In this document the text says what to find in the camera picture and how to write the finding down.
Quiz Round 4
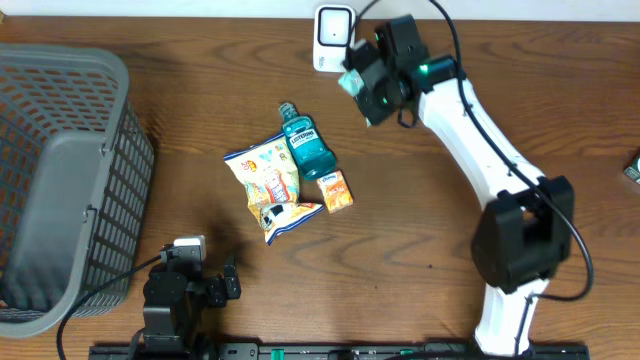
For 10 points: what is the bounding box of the orange tissue pack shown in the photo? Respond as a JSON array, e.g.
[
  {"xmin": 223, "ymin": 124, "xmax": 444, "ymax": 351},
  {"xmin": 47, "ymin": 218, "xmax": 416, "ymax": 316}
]
[{"xmin": 316, "ymin": 170, "xmax": 354, "ymax": 214}]

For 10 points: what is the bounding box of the teal wet wipes pack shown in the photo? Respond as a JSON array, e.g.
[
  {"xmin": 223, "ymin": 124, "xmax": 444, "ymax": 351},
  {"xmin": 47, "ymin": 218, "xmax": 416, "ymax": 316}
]
[{"xmin": 338, "ymin": 69, "xmax": 366, "ymax": 97}]

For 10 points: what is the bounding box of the green and white small box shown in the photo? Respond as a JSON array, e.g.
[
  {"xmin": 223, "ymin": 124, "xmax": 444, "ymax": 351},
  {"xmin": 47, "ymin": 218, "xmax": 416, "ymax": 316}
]
[{"xmin": 623, "ymin": 154, "xmax": 640, "ymax": 184}]

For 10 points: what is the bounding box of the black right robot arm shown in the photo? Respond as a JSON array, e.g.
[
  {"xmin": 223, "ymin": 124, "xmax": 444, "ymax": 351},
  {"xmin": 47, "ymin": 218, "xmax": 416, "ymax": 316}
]
[{"xmin": 340, "ymin": 15, "xmax": 574, "ymax": 359}]

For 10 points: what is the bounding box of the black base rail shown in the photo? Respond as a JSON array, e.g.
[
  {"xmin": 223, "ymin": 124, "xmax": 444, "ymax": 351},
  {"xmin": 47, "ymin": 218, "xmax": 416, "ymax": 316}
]
[{"xmin": 88, "ymin": 341, "xmax": 591, "ymax": 360}]

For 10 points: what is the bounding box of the teal mouthwash bottle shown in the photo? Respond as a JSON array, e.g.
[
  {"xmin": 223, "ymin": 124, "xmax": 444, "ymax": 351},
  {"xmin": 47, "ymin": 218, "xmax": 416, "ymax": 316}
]
[{"xmin": 279, "ymin": 102, "xmax": 337, "ymax": 180}]

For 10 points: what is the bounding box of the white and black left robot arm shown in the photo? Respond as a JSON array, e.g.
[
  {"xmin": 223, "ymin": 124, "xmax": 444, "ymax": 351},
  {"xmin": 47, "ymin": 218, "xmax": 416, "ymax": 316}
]
[{"xmin": 126, "ymin": 245, "xmax": 241, "ymax": 359}]

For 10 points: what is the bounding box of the grey plastic shopping basket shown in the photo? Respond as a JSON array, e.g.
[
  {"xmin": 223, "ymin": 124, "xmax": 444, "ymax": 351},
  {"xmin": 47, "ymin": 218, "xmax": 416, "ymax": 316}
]
[{"xmin": 1, "ymin": 44, "xmax": 155, "ymax": 338}]

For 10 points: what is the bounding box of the white barcode scanner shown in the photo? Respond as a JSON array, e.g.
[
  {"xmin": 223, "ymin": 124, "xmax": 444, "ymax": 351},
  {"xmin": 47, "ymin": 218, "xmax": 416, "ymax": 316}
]
[{"xmin": 312, "ymin": 4, "xmax": 356, "ymax": 73}]

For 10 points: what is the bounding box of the yellow chips bag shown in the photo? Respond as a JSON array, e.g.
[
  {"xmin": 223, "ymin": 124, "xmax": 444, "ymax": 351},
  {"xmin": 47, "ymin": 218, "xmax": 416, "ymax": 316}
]
[{"xmin": 224, "ymin": 133, "xmax": 324, "ymax": 245}]

